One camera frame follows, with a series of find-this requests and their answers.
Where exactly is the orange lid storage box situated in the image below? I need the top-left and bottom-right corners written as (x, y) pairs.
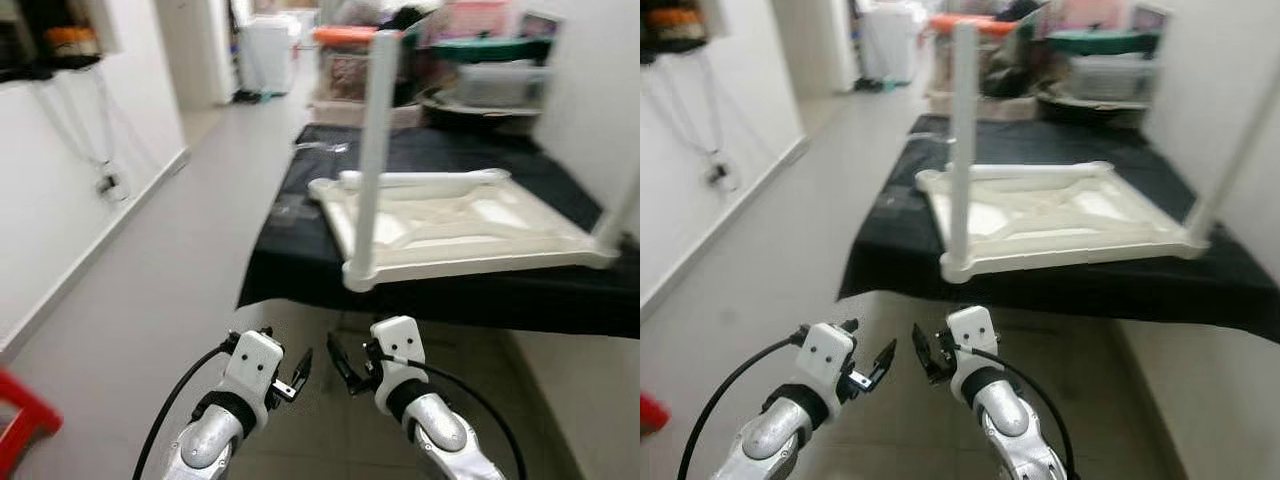
top-left (312, 25), bottom-right (381, 106)
top-left (925, 12), bottom-right (1001, 96)

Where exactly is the black wall cable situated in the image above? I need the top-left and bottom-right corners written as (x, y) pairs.
top-left (30, 70), bottom-right (136, 201)
top-left (645, 55), bottom-right (746, 191)

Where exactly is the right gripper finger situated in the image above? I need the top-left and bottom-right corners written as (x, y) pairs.
top-left (327, 335), bottom-right (364, 396)
top-left (912, 322), bottom-right (946, 386)

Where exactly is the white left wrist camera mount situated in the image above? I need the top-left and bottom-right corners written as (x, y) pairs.
top-left (798, 322), bottom-right (859, 401)
top-left (222, 330), bottom-right (286, 406)

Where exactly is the orange item on shelf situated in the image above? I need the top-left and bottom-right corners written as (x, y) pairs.
top-left (655, 8), bottom-right (711, 41)
top-left (45, 25), bottom-right (101, 61)

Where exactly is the beige covered bench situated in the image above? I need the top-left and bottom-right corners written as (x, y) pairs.
top-left (925, 92), bottom-right (1041, 119)
top-left (308, 100), bottom-right (426, 129)

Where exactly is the black round basin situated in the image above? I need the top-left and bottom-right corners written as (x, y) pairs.
top-left (420, 90), bottom-right (546, 126)
top-left (1038, 85), bottom-right (1151, 121)

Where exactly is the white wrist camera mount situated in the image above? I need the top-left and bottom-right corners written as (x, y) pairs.
top-left (370, 316), bottom-right (429, 386)
top-left (222, 330), bottom-right (286, 406)
top-left (798, 322), bottom-right (859, 401)
top-left (945, 305), bottom-right (999, 373)

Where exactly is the green lid storage box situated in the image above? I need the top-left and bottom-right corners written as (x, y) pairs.
top-left (1045, 30), bottom-right (1161, 101)
top-left (430, 35), bottom-right (556, 106)

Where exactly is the white appliance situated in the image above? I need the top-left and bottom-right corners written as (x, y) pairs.
top-left (860, 5), bottom-right (916, 86)
top-left (238, 15), bottom-right (301, 96)

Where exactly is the black tablecloth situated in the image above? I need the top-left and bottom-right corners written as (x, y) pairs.
top-left (237, 122), bottom-right (641, 339)
top-left (838, 113), bottom-right (1280, 346)

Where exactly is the red plastic stool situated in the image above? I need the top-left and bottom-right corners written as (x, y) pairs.
top-left (0, 368), bottom-right (63, 476)
top-left (640, 392), bottom-right (673, 436)

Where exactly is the dark wall shelf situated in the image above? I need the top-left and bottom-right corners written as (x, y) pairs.
top-left (0, 0), bottom-right (123, 83)
top-left (640, 0), bottom-right (729, 56)

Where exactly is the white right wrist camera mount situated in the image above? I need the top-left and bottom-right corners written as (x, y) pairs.
top-left (370, 316), bottom-right (429, 386)
top-left (945, 305), bottom-right (999, 373)

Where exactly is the cream plastic table top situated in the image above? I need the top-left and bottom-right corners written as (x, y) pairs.
top-left (915, 160), bottom-right (1216, 284)
top-left (308, 168), bottom-right (621, 293)

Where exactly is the black bag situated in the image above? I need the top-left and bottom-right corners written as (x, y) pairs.
top-left (985, 5), bottom-right (1051, 96)
top-left (385, 5), bottom-right (441, 106)

